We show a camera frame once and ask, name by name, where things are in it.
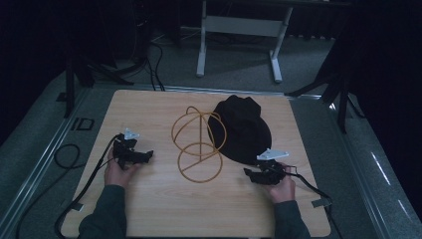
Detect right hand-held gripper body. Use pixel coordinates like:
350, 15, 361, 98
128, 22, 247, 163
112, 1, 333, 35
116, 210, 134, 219
256, 147, 291, 186

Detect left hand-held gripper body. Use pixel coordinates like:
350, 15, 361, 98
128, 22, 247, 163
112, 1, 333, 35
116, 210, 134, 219
112, 127, 144, 170

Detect person's right hand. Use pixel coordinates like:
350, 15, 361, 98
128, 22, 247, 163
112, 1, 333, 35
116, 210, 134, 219
265, 162, 297, 204

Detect person's left hand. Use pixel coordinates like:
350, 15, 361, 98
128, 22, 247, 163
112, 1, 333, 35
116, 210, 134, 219
104, 155, 141, 189

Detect black bucket hat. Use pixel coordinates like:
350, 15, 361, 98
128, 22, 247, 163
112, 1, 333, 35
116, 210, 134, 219
207, 94, 273, 166

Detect black metal stand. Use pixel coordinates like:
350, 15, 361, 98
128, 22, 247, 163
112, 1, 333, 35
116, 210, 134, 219
56, 49, 135, 120
287, 39, 366, 135

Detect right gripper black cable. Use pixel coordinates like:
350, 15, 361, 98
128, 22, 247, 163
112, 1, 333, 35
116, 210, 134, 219
284, 164, 344, 239

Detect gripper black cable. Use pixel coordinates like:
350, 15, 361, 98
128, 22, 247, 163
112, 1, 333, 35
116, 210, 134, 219
284, 164, 344, 239
54, 132, 122, 239

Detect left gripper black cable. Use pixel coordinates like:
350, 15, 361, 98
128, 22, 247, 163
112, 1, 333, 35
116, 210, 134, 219
54, 132, 122, 239

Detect gold wire hat stand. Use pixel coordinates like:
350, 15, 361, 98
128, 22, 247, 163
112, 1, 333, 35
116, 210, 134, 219
170, 106, 228, 184

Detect looped black floor cable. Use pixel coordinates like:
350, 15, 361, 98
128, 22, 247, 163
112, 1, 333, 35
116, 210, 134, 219
53, 143, 82, 169

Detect metal floor rail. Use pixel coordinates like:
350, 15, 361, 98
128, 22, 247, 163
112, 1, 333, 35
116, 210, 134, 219
0, 87, 92, 230
326, 99, 422, 239

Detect black floor cables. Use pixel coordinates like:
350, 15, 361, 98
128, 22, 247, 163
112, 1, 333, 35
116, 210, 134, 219
144, 39, 166, 93

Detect white desk frame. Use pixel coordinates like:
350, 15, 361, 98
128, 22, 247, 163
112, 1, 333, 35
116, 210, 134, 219
195, 0, 295, 85

